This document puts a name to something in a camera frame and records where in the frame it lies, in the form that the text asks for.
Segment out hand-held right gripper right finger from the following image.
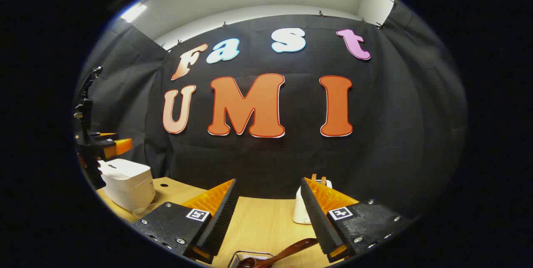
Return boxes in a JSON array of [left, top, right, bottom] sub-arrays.
[[301, 178, 417, 263]]

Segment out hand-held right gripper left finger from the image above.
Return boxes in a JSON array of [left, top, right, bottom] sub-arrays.
[[132, 178, 240, 264]]

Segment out white rice cooker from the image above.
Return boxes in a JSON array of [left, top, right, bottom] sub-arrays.
[[98, 159, 156, 212]]

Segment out brown wooden spoon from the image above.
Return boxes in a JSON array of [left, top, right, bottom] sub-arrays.
[[237, 238, 319, 268]]

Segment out metal wire chopstick holder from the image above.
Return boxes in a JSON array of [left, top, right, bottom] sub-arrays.
[[228, 251, 273, 268]]

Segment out white toaster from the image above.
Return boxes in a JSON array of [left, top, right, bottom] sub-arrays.
[[293, 179, 333, 225]]

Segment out black backdrop cloth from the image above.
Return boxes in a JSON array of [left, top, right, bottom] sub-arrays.
[[77, 0, 467, 218]]

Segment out ceiling light panel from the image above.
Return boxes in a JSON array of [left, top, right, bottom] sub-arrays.
[[121, 3, 147, 23]]

